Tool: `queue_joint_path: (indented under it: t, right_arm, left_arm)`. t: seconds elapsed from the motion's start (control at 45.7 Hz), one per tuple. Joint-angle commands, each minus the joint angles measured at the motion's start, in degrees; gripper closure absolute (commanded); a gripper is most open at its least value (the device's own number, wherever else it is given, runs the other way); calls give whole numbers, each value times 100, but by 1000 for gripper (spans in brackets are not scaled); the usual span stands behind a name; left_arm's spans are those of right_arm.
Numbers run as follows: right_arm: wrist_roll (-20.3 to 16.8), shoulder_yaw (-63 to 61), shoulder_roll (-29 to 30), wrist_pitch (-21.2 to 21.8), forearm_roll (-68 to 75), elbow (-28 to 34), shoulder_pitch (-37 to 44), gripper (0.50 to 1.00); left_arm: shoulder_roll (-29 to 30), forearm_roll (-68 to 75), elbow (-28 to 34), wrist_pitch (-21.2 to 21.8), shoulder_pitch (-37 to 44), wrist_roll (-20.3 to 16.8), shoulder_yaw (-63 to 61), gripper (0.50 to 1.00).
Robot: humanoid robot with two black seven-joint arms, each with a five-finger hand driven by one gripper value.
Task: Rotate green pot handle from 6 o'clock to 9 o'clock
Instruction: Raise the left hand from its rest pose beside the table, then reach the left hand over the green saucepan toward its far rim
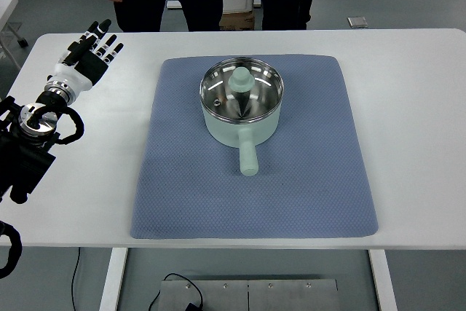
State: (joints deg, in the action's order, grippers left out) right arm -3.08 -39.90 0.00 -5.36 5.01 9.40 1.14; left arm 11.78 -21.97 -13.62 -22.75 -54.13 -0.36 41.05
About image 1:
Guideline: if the cardboard box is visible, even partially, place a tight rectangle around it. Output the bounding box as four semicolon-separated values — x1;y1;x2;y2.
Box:
219;12;255;31

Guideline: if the green pot with handle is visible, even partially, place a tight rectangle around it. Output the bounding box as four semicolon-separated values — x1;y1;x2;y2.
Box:
200;56;285;178

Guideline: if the glass lid with green knob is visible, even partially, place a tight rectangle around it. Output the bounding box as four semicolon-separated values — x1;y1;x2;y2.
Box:
200;57;284;125

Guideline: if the metal base plate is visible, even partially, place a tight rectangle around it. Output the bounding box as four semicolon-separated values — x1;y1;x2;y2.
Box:
157;279;341;310

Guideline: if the right white table leg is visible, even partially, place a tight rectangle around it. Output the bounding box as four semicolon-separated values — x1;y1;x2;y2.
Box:
368;249;398;311

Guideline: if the white table leg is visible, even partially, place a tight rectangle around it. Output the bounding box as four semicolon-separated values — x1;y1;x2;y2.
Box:
98;248;129;311
368;249;398;311

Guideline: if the black power cable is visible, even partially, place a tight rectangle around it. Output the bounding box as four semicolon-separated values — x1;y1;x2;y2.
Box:
146;272;205;311

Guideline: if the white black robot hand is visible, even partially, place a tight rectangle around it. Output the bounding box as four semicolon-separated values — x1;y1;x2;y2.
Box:
47;19;124;101

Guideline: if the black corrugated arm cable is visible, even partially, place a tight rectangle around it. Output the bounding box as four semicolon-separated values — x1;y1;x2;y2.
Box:
56;109;85;145

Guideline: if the metal floor socket plate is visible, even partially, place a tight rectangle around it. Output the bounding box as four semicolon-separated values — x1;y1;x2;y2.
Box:
347;16;368;28

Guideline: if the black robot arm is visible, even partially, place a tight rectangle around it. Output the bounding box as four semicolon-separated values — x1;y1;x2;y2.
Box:
1;19;124;204

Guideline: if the blue textured mat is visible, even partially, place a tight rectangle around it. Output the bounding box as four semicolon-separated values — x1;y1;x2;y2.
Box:
130;55;378;239

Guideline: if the thin black floor cable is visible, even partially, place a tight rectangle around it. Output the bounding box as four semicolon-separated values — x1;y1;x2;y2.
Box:
71;247;82;311

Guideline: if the left white table leg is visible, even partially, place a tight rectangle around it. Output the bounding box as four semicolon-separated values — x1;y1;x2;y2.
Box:
98;248;129;311

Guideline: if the black power adapter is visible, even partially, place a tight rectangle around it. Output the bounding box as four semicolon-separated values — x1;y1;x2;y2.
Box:
185;303;203;311

